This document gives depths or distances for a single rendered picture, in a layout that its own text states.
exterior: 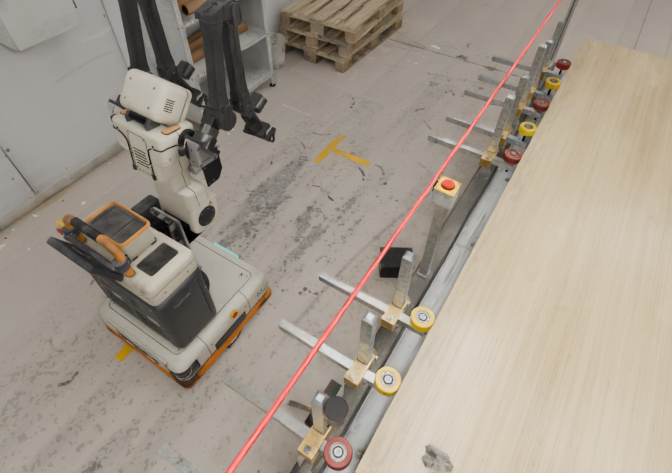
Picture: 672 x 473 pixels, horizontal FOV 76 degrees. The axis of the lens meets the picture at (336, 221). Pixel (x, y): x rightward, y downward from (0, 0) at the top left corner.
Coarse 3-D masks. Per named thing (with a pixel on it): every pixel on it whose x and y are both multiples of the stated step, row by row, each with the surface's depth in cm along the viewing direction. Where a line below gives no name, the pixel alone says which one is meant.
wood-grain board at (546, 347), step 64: (576, 64) 254; (640, 64) 255; (576, 128) 213; (640, 128) 214; (512, 192) 184; (576, 192) 184; (640, 192) 184; (512, 256) 161; (576, 256) 161; (640, 256) 161; (448, 320) 144; (512, 320) 144; (576, 320) 144; (640, 320) 144; (448, 384) 130; (512, 384) 130; (576, 384) 130; (640, 384) 130; (384, 448) 118; (448, 448) 118; (512, 448) 118; (576, 448) 118; (640, 448) 118
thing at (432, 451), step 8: (432, 448) 117; (424, 456) 116; (432, 456) 116; (440, 456) 116; (448, 456) 116; (424, 464) 115; (432, 464) 114; (440, 464) 114; (448, 464) 115; (432, 472) 114; (440, 472) 114
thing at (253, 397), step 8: (232, 376) 135; (232, 384) 133; (240, 384) 133; (240, 392) 132; (248, 392) 132; (256, 392) 132; (248, 400) 132; (256, 400) 130; (264, 400) 130; (264, 408) 129; (272, 416) 127; (280, 416) 127; (288, 416) 127; (288, 424) 126; (296, 424) 126; (296, 432) 124; (304, 432) 124; (320, 448) 122
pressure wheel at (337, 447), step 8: (328, 440) 119; (336, 440) 119; (344, 440) 119; (328, 448) 117; (336, 448) 117; (344, 448) 118; (328, 456) 116; (336, 456) 116; (344, 456) 116; (328, 464) 115; (336, 464) 115; (344, 464) 115
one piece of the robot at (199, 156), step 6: (192, 144) 154; (198, 144) 155; (192, 150) 156; (198, 150) 156; (204, 150) 159; (192, 156) 158; (198, 156) 157; (204, 156) 161; (210, 156) 163; (216, 156) 166; (192, 162) 160; (198, 162) 159; (204, 162) 161
